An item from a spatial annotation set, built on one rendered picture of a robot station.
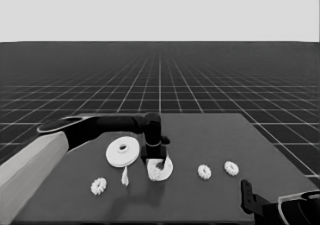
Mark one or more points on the small white toothed gear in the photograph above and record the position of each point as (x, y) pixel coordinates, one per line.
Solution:
(227, 169)
(94, 187)
(200, 172)
(151, 175)

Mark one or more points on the large thick white disc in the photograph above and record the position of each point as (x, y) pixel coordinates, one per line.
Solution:
(131, 152)

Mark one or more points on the white round carrier with pins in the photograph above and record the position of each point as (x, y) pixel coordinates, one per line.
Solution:
(168, 172)

